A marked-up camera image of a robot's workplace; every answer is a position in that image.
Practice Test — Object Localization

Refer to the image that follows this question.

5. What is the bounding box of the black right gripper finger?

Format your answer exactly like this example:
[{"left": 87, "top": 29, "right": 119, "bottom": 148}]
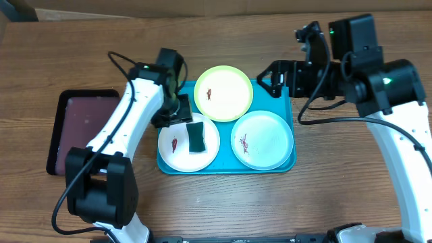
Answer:
[
  {"left": 256, "top": 76, "right": 285, "bottom": 98},
  {"left": 257, "top": 60, "right": 287, "bottom": 80}
]

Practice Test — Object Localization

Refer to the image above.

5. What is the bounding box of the green scrubbing sponge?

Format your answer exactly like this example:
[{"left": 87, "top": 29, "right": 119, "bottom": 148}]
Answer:
[{"left": 186, "top": 121, "right": 206, "bottom": 153}]

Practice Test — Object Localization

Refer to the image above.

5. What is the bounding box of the white plate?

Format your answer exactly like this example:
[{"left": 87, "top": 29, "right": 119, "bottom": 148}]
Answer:
[{"left": 157, "top": 113, "right": 220, "bottom": 173}]

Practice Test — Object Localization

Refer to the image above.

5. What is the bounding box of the yellow plate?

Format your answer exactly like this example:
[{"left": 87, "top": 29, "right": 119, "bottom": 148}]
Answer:
[{"left": 194, "top": 65, "right": 254, "bottom": 122}]

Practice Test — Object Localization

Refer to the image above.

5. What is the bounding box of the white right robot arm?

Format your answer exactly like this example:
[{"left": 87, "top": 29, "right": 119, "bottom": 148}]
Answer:
[{"left": 263, "top": 14, "right": 431, "bottom": 242}]

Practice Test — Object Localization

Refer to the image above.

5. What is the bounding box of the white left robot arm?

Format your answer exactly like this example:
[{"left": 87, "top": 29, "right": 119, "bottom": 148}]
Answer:
[{"left": 59, "top": 61, "right": 192, "bottom": 242}]

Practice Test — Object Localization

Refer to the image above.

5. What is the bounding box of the blue plastic tray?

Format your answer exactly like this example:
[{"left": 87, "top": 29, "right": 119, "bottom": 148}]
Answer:
[{"left": 157, "top": 80, "right": 296, "bottom": 175}]

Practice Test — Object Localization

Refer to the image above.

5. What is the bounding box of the black tray of brown water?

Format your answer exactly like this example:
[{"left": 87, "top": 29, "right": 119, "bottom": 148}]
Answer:
[{"left": 46, "top": 89, "right": 120, "bottom": 176}]

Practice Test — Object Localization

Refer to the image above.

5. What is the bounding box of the light blue plate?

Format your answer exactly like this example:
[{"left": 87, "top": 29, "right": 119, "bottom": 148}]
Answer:
[{"left": 230, "top": 111, "right": 294, "bottom": 171}]

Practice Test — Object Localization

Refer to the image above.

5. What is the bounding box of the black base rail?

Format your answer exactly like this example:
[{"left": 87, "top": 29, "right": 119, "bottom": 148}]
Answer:
[{"left": 148, "top": 234, "right": 335, "bottom": 243}]

